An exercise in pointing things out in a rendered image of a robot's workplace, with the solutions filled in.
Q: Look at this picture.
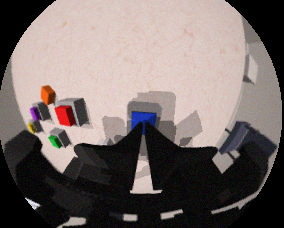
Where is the small white block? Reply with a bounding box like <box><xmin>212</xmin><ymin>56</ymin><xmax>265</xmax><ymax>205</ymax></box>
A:
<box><xmin>96</xmin><ymin>138</ymin><xmax>113</xmax><ymax>145</ymax></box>

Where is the purple button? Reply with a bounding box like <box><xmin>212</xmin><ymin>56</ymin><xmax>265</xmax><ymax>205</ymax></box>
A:
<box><xmin>30</xmin><ymin>102</ymin><xmax>51</xmax><ymax>121</ymax></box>

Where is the blue button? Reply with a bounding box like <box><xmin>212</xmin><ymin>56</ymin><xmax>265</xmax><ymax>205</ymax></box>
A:
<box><xmin>127</xmin><ymin>102</ymin><xmax>162</xmax><ymax>135</ymax></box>

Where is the orange block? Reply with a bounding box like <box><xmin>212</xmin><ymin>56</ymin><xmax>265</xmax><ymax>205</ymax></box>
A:
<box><xmin>41</xmin><ymin>85</ymin><xmax>56</xmax><ymax>105</ymax></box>

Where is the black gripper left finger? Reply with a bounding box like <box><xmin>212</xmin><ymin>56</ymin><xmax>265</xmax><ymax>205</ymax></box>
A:
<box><xmin>73</xmin><ymin>121</ymin><xmax>143</xmax><ymax>191</ymax></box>

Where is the green button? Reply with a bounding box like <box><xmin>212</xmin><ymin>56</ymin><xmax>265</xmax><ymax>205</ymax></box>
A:
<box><xmin>49</xmin><ymin>128</ymin><xmax>70</xmax><ymax>149</ymax></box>

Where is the yellow button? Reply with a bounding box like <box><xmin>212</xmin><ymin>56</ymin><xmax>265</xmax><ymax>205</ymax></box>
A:
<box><xmin>27</xmin><ymin>119</ymin><xmax>44</xmax><ymax>134</ymax></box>

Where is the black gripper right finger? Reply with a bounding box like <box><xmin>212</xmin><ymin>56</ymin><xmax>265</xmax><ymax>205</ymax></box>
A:
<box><xmin>144</xmin><ymin>123</ymin><xmax>218</xmax><ymax>190</ymax></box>

